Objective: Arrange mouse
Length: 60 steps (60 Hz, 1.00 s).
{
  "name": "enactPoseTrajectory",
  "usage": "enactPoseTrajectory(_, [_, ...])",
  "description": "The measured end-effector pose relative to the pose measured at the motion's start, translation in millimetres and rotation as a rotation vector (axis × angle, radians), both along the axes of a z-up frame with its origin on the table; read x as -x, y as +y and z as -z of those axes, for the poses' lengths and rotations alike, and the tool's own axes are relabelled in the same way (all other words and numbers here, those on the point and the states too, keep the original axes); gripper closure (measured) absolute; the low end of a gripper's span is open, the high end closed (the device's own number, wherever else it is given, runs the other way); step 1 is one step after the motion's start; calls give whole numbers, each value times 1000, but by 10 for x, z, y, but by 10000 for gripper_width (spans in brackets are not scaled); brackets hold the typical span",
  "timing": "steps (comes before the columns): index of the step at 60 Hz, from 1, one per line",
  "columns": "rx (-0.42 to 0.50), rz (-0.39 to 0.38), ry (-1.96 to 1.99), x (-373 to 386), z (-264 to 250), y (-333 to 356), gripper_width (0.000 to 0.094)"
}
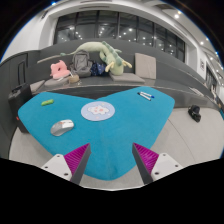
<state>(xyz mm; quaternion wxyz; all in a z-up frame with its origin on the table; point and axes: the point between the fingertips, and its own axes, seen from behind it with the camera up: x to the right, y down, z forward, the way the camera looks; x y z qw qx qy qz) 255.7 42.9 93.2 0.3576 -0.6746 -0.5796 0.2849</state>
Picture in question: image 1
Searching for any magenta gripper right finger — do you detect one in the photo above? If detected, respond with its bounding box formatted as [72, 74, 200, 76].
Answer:
[131, 142, 184, 185]

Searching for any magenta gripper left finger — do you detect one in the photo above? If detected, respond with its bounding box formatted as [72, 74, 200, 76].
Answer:
[41, 143, 92, 185]

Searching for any silver computer mouse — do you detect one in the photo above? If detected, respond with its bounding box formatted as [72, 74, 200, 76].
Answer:
[50, 119, 74, 136]

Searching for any round cartoon mouse pad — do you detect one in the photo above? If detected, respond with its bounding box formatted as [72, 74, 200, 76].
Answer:
[81, 101, 115, 121]

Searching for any blue table cloth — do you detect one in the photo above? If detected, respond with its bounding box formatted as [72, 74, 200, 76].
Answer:
[18, 86, 175, 180]

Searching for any small green toy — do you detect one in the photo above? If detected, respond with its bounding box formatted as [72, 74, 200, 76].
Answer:
[41, 99, 54, 106]

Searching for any black capped marker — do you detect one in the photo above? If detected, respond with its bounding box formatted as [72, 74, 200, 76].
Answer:
[137, 92, 151, 101]

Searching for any blue capped marker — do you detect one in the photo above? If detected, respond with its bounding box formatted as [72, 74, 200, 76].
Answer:
[140, 92, 155, 98]

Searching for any tan round basket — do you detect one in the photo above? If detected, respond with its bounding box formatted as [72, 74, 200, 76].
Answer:
[68, 75, 80, 84]

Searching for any grey flat seat cushion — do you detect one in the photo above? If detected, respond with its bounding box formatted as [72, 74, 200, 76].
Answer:
[110, 73, 145, 83]

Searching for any pink plush pillow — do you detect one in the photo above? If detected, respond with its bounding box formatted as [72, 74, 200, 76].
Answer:
[50, 60, 70, 79]

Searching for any grey square back cushion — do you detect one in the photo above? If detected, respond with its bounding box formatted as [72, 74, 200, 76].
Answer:
[135, 53, 156, 79]

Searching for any dark blue patterned bag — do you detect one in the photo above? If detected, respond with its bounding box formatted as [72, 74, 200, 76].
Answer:
[91, 63, 106, 76]

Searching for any grey curved bench sofa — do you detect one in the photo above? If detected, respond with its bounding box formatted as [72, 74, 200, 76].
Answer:
[0, 37, 221, 111]

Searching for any grey backpack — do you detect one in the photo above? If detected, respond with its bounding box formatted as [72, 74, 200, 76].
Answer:
[70, 50, 93, 78]

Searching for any green dragon plush toy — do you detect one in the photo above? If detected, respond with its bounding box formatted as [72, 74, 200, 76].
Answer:
[71, 41, 132, 76]

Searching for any black camera on floor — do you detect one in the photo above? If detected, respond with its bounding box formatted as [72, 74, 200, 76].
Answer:
[188, 105, 201, 122]

